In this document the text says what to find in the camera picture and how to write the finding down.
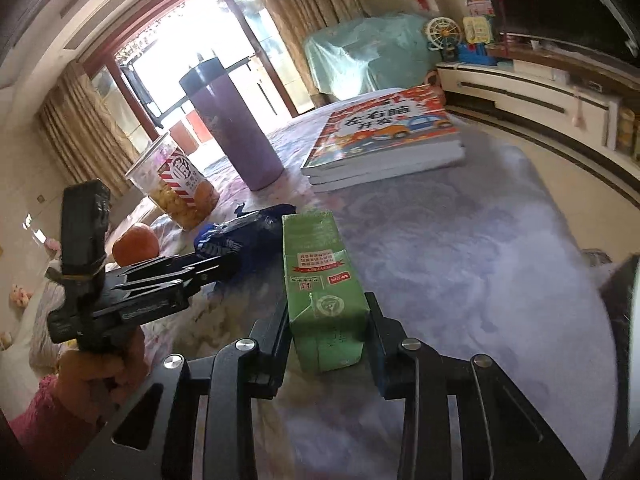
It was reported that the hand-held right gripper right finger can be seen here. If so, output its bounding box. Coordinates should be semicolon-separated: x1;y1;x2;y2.
364;291;588;480

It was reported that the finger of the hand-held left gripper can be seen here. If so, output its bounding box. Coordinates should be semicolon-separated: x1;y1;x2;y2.
105;254;240;282
116;266;227;302

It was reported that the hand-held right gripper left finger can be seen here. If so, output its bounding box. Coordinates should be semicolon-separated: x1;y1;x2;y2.
65;290;294;480

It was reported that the dark blue snack wrapper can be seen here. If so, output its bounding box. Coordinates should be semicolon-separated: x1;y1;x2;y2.
192;203;298;286

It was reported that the green drink carton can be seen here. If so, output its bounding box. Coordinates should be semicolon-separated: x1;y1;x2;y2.
281;211;372;373

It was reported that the person's left forearm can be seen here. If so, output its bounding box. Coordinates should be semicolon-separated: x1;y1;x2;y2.
7;375;101;461

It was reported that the person's left hand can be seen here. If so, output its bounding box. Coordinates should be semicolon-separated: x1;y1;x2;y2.
55;330;151;427

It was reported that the orange fruit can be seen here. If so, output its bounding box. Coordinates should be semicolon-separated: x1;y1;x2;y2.
112;222;161;267

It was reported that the clear snack cup striped label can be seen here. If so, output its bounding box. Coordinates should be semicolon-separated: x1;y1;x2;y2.
125;131;221;232

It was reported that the beige patterned curtain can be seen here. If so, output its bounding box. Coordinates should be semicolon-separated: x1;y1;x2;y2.
240;0;368;106
37;60;141;201

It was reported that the pale fluffy printed blanket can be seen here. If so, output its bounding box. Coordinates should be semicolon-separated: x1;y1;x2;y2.
115;90;621;480

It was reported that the purple tumbler with black lid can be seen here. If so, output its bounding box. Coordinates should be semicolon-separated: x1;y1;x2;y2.
179;59;287;192

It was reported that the white paged thick book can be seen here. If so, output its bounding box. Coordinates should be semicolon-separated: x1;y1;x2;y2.
307;147;467;193

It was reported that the brown framed balcony door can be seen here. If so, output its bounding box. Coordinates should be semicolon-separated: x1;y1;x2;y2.
82;0;321;156

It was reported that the colourful children's book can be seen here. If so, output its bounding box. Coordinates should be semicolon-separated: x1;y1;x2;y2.
300;85;466;173

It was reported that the teal cloth furniture cover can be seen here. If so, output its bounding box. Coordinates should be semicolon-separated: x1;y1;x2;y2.
304;12;443;103

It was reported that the white and brown television cabinet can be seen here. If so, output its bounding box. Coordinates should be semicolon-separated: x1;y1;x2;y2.
435;45;640;171

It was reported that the pink hanging brush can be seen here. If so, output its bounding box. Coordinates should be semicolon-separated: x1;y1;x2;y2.
572;87;588;128

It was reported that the blue plastic toy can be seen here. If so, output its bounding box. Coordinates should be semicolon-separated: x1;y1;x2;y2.
457;42;498;67

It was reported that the toy ferris wheel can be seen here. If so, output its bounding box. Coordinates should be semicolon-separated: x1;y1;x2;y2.
426;16;462;61

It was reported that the yellow green toy board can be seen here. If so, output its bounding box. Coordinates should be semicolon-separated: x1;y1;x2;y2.
462;15;491;43

